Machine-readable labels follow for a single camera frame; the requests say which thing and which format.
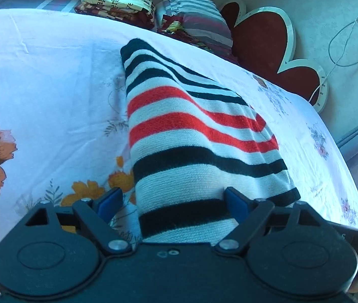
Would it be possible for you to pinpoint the folded printed blanket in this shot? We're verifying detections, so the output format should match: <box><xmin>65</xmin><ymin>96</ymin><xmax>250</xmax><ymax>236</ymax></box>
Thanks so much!
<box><xmin>74</xmin><ymin>0</ymin><xmax>157</xmax><ymax>31</ymax></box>

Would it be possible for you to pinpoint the grey striped pillow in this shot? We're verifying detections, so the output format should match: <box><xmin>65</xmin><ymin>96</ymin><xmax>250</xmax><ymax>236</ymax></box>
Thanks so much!
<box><xmin>155</xmin><ymin>0</ymin><xmax>239</xmax><ymax>64</ymax></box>

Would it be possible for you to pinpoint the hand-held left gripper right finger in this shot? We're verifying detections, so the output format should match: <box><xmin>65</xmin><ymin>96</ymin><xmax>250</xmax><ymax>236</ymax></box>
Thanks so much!
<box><xmin>215</xmin><ymin>187</ymin><xmax>328</xmax><ymax>255</ymax></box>

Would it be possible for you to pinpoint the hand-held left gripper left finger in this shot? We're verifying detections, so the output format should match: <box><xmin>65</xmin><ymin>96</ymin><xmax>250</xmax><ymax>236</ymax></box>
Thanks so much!
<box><xmin>24</xmin><ymin>187</ymin><xmax>133</xmax><ymax>255</ymax></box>

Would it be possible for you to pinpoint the white charger cable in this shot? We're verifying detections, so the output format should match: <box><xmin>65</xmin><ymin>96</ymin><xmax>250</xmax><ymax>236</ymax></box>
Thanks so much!
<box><xmin>307</xmin><ymin>14</ymin><xmax>358</xmax><ymax>103</ymax></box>

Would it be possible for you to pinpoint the red heart-shaped headboard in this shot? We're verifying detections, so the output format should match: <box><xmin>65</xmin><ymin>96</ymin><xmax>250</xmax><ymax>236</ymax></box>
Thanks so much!
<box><xmin>219</xmin><ymin>0</ymin><xmax>329</xmax><ymax>114</ymax></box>

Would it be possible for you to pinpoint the striped knit small garment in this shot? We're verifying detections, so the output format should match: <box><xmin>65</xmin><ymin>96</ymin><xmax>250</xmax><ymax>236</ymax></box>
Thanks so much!
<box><xmin>120</xmin><ymin>38</ymin><xmax>301</xmax><ymax>245</ymax></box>

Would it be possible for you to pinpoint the floral pink bed sheet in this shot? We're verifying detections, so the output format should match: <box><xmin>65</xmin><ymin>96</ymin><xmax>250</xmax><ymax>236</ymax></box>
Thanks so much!
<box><xmin>0</xmin><ymin>8</ymin><xmax>358</xmax><ymax>303</ymax></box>

